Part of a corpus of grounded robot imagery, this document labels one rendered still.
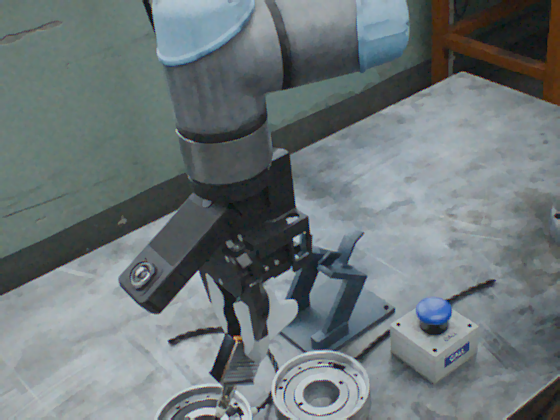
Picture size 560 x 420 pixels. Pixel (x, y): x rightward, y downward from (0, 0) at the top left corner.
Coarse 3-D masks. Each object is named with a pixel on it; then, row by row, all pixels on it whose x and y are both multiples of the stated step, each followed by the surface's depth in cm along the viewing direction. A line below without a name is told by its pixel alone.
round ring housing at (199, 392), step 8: (208, 384) 85; (216, 384) 85; (184, 392) 84; (192, 392) 85; (200, 392) 85; (208, 392) 85; (216, 392) 85; (168, 400) 84; (176, 400) 84; (184, 400) 85; (192, 400) 85; (232, 400) 84; (240, 400) 83; (160, 408) 83; (168, 408) 84; (208, 408) 84; (248, 408) 81; (160, 416) 82; (168, 416) 83; (192, 416) 83; (200, 416) 83; (208, 416) 83; (224, 416) 82; (248, 416) 81
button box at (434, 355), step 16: (400, 320) 89; (416, 320) 89; (464, 320) 88; (400, 336) 88; (416, 336) 87; (432, 336) 87; (448, 336) 86; (464, 336) 86; (400, 352) 90; (416, 352) 87; (432, 352) 85; (448, 352) 85; (464, 352) 88; (416, 368) 88; (432, 368) 85; (448, 368) 87
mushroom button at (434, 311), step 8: (432, 296) 88; (424, 304) 87; (432, 304) 86; (440, 304) 86; (448, 304) 87; (416, 312) 87; (424, 312) 86; (432, 312) 86; (440, 312) 85; (448, 312) 86; (424, 320) 86; (432, 320) 85; (440, 320) 85; (448, 320) 86
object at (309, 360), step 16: (320, 352) 87; (336, 352) 87; (288, 368) 86; (304, 368) 87; (336, 368) 87; (352, 368) 86; (272, 384) 84; (304, 384) 85; (320, 384) 86; (336, 384) 84; (368, 384) 82; (304, 400) 83; (336, 400) 86; (368, 400) 82; (288, 416) 80; (352, 416) 79
